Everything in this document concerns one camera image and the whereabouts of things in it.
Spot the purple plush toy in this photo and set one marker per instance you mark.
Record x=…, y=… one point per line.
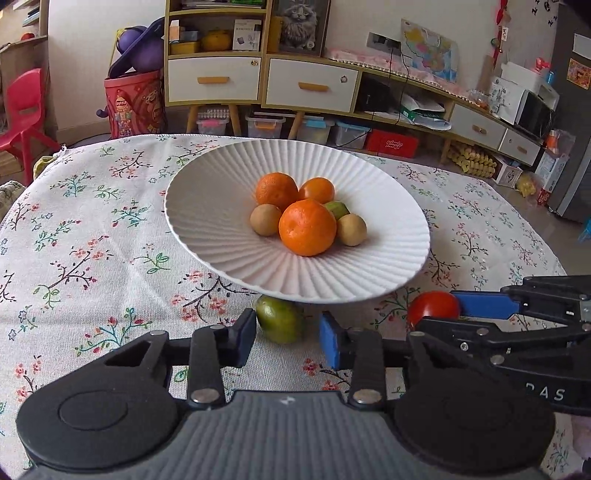
x=140, y=49

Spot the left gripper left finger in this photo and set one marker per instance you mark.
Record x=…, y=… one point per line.
x=213, y=348

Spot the red tomato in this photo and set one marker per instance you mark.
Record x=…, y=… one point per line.
x=436, y=304

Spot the green fruit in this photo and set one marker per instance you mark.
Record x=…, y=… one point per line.
x=282, y=321
x=338, y=209

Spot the wooden cabinet with drawers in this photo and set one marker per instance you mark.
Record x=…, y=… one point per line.
x=306, y=85

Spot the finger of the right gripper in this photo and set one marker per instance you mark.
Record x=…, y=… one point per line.
x=561, y=345
x=559, y=299

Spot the smooth small orange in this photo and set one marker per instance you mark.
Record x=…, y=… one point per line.
x=319, y=189

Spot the large orange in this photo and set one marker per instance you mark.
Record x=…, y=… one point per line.
x=307, y=228

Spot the red storage box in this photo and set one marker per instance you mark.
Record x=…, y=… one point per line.
x=392, y=144

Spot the white microwave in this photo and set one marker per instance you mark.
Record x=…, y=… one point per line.
x=533, y=113

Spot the brown longan fruit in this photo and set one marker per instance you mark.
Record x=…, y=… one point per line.
x=265, y=219
x=352, y=230

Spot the white ribbed plate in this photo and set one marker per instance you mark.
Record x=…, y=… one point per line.
x=209, y=201

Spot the colourful map poster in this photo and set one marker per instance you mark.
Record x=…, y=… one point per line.
x=429, y=51

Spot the wooden shelf left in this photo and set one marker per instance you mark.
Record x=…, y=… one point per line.
x=24, y=46

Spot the red plastic chair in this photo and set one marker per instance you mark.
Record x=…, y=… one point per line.
x=25, y=109

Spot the mandarin with stem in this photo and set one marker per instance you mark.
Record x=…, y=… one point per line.
x=276, y=189

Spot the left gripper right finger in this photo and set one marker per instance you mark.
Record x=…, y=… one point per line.
x=362, y=353

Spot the red decorated bucket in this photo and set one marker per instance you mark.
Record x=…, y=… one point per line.
x=134, y=104

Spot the cat picture frame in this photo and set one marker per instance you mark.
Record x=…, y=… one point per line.
x=304, y=25

